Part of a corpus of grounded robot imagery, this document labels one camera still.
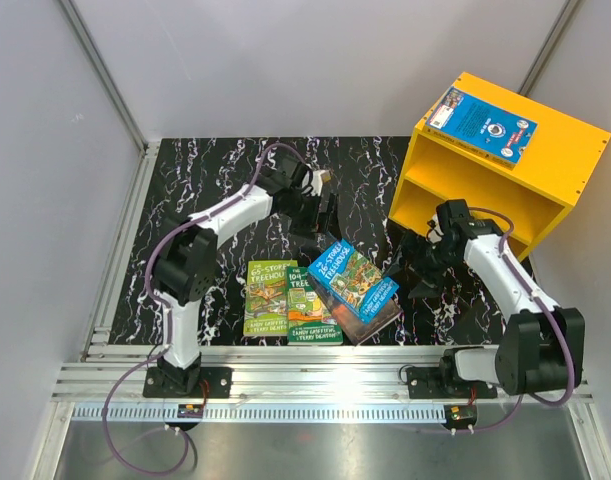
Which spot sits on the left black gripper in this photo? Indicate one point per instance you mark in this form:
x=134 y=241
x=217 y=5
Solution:
x=329 y=220

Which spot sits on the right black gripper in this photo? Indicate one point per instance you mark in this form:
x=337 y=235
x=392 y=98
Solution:
x=415 y=244

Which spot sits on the blue 26-storey treehouse book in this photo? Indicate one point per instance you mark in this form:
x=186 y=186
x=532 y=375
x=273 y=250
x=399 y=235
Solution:
x=354 y=280

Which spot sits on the dark tale of two cities book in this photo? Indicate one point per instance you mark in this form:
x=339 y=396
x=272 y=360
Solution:
x=355 y=329

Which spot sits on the green 104-storey treehouse book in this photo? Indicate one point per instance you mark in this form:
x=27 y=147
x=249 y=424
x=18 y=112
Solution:
x=309 y=320

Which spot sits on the green 65-storey treehouse book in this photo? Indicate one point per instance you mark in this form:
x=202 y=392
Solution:
x=265 y=311

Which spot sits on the blue back-cover book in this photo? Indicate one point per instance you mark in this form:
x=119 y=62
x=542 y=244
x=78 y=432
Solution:
x=480 y=128

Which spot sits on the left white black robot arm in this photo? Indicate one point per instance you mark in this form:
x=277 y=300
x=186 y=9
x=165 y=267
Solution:
x=182 y=266

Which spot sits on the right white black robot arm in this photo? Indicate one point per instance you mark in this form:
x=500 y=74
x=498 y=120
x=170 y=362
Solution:
x=542 y=348

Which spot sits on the yellow wooden shelf box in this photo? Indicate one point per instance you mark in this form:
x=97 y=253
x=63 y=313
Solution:
x=536 y=195

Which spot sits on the black marble pattern mat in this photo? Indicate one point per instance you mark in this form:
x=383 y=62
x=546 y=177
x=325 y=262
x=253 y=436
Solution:
x=192 y=174

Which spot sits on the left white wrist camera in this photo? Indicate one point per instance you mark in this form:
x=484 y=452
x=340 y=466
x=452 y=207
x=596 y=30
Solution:
x=316 y=181

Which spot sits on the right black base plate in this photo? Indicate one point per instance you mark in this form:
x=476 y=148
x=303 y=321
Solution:
x=431 y=383

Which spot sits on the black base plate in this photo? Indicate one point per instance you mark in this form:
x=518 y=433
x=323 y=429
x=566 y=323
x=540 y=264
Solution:
x=431 y=383
x=217 y=382

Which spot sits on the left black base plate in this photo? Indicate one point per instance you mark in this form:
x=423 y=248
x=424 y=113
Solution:
x=217 y=382

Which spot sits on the aluminium rail frame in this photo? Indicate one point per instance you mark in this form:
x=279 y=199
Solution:
x=513 y=441

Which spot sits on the white slotted cable duct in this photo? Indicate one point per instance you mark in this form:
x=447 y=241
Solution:
x=288 y=413

